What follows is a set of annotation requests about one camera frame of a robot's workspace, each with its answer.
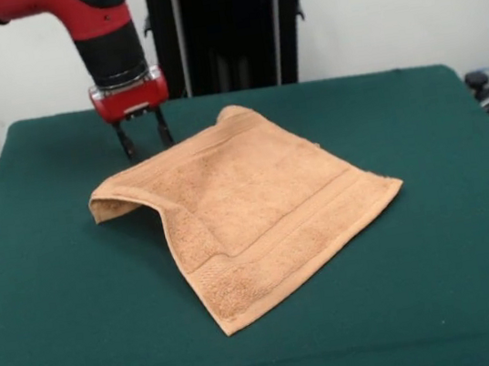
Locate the tan terry towel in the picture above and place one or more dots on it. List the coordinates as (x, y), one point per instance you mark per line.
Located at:
(253, 209)

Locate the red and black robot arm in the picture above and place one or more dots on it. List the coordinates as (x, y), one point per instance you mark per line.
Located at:
(102, 29)

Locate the dark green table cloth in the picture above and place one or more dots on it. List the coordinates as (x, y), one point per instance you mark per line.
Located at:
(83, 308)

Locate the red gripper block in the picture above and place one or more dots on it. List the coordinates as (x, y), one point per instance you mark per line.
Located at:
(131, 99)

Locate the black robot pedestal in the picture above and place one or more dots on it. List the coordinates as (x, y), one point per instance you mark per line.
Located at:
(227, 33)

